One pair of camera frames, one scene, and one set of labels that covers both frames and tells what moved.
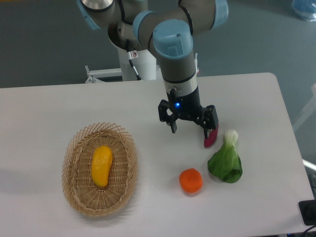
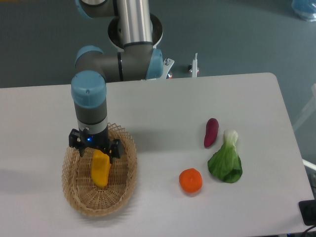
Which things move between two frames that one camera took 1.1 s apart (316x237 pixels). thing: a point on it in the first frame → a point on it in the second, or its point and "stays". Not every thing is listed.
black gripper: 188,107 → 97,140
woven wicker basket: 76,169 stays
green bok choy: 225,163 stays
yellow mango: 101,160 stays
